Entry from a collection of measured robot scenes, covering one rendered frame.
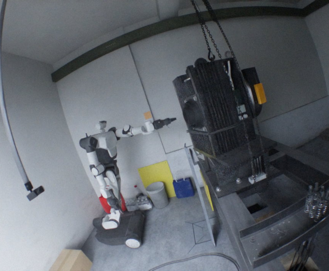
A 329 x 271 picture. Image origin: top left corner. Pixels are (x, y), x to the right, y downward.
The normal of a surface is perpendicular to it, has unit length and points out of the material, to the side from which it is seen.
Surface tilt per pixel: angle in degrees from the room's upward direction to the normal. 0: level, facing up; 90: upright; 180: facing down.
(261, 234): 0
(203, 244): 10
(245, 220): 0
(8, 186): 90
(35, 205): 90
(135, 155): 90
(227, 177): 90
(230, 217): 0
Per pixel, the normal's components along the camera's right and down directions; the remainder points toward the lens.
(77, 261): 0.95, -0.31
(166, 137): -0.04, 0.18
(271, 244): -0.32, -0.94
